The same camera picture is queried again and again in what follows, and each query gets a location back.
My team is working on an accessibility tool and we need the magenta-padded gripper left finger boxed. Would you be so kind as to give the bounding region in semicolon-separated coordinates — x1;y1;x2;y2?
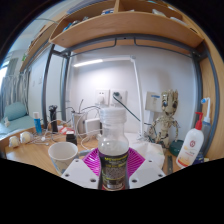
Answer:
61;147;100;190

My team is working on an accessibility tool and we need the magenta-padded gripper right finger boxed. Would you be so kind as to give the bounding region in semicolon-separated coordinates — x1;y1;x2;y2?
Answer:
128;147;167;190

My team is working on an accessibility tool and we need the clear bottle with dark label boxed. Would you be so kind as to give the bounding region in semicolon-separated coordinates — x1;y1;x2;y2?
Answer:
97;106;130;192

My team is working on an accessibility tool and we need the white mug with blue map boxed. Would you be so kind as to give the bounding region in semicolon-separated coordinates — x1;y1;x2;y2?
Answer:
47;141;79;176

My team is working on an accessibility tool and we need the black charger adapter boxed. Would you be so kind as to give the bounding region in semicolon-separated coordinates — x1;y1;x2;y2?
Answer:
65;130;78;145

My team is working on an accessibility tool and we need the dark green round tin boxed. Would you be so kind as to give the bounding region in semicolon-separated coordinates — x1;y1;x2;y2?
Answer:
168;139;184;157

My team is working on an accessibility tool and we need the white charger adapter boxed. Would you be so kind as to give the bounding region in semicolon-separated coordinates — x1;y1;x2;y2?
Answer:
84;117;102;135

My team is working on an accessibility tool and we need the white bottle with red pump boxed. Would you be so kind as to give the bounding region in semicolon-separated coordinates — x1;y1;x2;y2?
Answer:
175;111;205;169

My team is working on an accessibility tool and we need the shiny metal cup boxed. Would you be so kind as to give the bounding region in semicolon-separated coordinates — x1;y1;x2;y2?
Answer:
70;111;88;134

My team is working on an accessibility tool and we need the brown tree creature figurine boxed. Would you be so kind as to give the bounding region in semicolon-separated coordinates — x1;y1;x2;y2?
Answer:
146;89;183;149

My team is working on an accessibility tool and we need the black electric shaver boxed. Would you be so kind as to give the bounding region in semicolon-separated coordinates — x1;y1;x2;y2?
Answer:
48;104;59;133

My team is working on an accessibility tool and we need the blue tube with white cap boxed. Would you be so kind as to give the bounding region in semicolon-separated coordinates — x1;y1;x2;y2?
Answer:
32;111;44;136

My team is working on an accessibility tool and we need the clear wash bottle with spout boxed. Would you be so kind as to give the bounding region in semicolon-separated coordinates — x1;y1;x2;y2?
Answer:
199;97;213;154

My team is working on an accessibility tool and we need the teal cushioned seat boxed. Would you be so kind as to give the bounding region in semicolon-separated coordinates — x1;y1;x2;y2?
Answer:
0;101;34;141

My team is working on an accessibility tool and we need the wooden wardrobe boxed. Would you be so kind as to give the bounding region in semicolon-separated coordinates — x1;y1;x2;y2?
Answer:
196;33;224;161

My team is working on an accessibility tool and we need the grey patterned curtain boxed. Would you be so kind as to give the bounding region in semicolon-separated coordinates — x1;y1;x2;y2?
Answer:
0;74;29;111

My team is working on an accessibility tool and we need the white desk lamp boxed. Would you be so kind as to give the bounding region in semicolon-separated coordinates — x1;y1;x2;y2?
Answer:
72;54;146;139

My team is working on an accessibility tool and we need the narrow wooden shelf unit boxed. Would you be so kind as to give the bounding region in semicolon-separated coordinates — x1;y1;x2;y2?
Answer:
19;23;56;73

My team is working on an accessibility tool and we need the large wooden shelf unit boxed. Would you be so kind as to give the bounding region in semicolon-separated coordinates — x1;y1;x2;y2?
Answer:
49;0;205;49

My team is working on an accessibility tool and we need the black power cable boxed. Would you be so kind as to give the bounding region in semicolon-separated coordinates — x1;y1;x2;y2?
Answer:
113;94;151;128

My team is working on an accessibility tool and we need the white wall switch box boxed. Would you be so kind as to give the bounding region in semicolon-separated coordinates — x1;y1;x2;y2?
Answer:
145;91;164;113

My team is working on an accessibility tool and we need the white wall socket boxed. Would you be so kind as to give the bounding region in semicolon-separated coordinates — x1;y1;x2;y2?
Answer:
94;88;110;106
109;89;128;107

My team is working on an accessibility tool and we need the grey metal bed frame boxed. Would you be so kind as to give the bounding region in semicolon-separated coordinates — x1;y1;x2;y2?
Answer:
41;33;221;156

